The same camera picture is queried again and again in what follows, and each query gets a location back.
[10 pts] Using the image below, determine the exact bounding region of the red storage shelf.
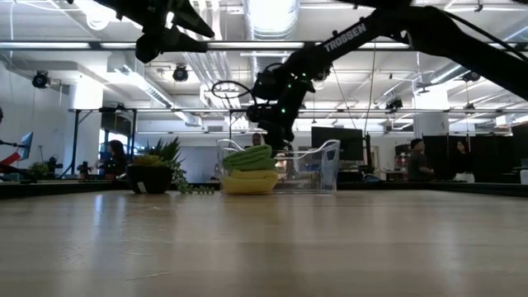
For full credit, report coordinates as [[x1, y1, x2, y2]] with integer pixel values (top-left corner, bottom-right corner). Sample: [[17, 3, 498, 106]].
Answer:
[[394, 144, 413, 181]]

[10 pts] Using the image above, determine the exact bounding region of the black aluminium table frame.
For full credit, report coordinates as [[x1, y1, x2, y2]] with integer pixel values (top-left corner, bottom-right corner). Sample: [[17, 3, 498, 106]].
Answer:
[[0, 179, 528, 199]]

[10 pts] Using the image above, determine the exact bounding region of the white rectangular air duct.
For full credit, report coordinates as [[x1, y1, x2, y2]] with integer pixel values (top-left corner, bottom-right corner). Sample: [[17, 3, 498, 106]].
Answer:
[[102, 53, 203, 127]]

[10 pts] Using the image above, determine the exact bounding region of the black curtain partition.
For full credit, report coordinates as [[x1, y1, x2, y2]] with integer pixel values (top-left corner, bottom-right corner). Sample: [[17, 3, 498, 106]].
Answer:
[[422, 123, 528, 185]]

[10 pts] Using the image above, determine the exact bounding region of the potted succulent plant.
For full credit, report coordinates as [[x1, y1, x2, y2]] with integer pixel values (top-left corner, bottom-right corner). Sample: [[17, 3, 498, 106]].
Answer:
[[125, 137, 215, 196]]

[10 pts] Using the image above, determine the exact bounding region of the large black monitor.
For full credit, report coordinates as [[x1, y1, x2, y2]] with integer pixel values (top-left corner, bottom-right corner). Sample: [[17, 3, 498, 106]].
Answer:
[[311, 126, 365, 163]]

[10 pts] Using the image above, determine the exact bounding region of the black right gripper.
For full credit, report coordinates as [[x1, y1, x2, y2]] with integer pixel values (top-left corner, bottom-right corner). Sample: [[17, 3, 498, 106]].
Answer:
[[246, 65, 314, 152]]

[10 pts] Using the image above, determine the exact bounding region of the small background plant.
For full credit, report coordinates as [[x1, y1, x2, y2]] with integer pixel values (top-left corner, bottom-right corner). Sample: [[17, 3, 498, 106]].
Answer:
[[27, 161, 51, 179]]

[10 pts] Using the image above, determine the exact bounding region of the black background stand frame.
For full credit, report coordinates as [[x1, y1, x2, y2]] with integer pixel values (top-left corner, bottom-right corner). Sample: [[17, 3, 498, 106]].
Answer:
[[68, 107, 138, 179]]

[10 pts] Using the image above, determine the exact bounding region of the red flat object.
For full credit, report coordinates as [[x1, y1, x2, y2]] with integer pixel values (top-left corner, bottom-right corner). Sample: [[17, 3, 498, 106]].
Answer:
[[0, 151, 21, 167]]

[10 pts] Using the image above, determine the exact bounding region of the green microfiber towel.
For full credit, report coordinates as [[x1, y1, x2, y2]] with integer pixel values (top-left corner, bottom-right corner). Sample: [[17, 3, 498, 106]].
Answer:
[[222, 144, 276, 172]]

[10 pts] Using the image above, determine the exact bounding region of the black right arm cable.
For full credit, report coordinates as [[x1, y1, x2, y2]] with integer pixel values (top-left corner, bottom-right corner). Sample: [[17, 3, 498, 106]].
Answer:
[[210, 61, 290, 109]]

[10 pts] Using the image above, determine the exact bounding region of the tilted background monitor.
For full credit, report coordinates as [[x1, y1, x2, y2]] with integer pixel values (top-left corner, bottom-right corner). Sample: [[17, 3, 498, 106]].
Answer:
[[16, 131, 35, 162]]

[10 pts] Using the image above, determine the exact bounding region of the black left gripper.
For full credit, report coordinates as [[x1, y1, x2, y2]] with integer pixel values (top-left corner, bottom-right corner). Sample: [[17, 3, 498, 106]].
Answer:
[[123, 0, 216, 64]]

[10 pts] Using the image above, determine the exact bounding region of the yellow microfiber towel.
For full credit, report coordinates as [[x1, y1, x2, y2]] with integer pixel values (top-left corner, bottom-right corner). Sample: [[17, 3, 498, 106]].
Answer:
[[221, 168, 280, 196]]

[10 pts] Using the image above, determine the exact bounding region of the clear plastic bin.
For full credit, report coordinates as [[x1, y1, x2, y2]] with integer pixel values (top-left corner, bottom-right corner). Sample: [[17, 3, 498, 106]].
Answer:
[[216, 139, 342, 195]]

